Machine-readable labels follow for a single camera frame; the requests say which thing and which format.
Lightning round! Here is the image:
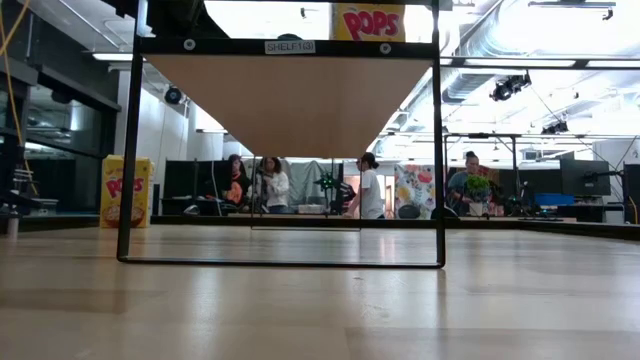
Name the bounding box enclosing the black table frame rail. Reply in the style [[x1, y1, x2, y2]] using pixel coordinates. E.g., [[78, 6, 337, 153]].
[[0, 212, 640, 242]]

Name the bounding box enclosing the tall black panel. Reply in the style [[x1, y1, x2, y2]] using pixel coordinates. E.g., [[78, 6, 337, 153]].
[[622, 163, 640, 225]]

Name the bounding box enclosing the yellow Corn Pops cereal box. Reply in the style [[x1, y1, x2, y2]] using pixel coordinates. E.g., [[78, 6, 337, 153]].
[[99, 154, 155, 230], [329, 3, 407, 43]]

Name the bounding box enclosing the black metal wood-board shelf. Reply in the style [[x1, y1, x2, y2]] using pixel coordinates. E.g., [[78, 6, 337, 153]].
[[116, 0, 447, 270]]

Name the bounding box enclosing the grey bin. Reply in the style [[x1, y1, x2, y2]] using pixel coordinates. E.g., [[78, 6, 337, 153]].
[[22, 197, 60, 217]]

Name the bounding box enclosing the blue box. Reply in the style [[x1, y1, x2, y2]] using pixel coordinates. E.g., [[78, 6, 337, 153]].
[[534, 193, 575, 207]]

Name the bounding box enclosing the person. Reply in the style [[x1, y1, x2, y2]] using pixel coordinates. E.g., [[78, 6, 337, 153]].
[[254, 156, 291, 215], [343, 151, 386, 220], [447, 150, 494, 217], [222, 153, 253, 209]]

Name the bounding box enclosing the grey hanging curtain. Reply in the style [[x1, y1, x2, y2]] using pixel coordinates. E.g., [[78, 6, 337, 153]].
[[287, 159, 346, 206]]

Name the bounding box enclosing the white post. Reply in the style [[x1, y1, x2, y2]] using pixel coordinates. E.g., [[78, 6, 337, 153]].
[[6, 188, 21, 236]]

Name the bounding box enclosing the floral print hanging cloth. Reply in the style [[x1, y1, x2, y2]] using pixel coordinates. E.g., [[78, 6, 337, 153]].
[[393, 163, 437, 220]]

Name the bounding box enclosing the green potted plant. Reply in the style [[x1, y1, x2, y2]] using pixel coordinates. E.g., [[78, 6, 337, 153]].
[[464, 174, 492, 217]]

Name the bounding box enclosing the silver ceiling air duct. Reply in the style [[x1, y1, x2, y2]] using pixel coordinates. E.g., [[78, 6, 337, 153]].
[[442, 0, 534, 104]]

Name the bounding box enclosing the black ceiling spotlight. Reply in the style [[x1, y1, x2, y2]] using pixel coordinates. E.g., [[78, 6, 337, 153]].
[[541, 120, 570, 136], [489, 73, 533, 103]]

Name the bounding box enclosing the black overhead pole frame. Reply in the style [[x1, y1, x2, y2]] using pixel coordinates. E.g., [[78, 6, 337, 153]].
[[442, 131, 522, 169]]

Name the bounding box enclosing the ceiling strip light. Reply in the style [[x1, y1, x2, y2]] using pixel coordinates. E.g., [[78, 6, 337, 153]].
[[91, 51, 134, 62]]

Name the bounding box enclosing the dark desk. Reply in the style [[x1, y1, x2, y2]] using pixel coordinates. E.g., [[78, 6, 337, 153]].
[[524, 202, 626, 225]]

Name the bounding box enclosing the black computer monitor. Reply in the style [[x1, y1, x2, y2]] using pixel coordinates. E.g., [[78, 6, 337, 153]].
[[499, 168, 561, 197], [163, 159, 197, 199], [197, 159, 234, 199], [559, 158, 612, 197]]

